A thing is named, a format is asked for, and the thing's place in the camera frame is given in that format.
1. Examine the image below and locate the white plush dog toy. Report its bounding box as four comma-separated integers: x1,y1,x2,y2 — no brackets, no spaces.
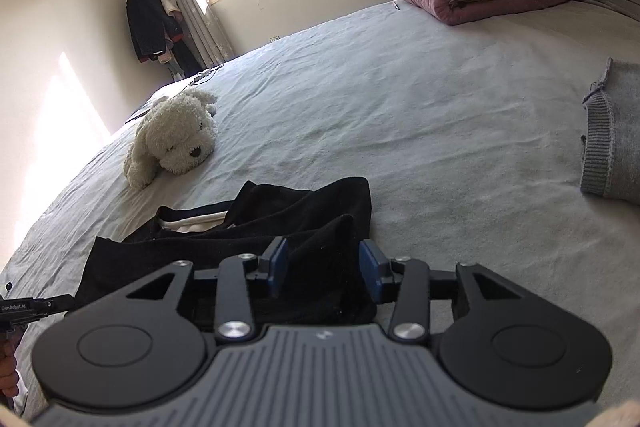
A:
122,87,219,190

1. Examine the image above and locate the hanging dark jacket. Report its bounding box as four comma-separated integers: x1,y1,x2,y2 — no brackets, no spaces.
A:
124,0,187,64

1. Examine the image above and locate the person's left hand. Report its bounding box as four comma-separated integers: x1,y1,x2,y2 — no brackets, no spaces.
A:
0,337,21,402

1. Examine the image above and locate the grey knit sweater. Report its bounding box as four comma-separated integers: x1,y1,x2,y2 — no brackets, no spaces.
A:
579,56,640,203

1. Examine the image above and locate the thin charging cable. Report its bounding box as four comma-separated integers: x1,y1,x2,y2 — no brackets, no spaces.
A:
174,62,225,90

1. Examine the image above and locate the dark flat tablet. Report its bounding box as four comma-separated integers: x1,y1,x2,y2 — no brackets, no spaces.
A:
125,104,161,124

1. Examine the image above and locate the cream and black sweatshirt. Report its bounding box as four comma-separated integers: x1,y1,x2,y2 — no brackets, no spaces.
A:
75,176,379,329

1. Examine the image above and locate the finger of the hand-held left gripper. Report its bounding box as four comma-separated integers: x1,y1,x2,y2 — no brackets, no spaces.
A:
30,294,76,316

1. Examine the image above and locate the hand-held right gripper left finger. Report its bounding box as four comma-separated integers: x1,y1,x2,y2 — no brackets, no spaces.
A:
122,236,290,342

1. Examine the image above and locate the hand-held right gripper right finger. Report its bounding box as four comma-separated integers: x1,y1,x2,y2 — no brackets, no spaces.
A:
358,238,531,343

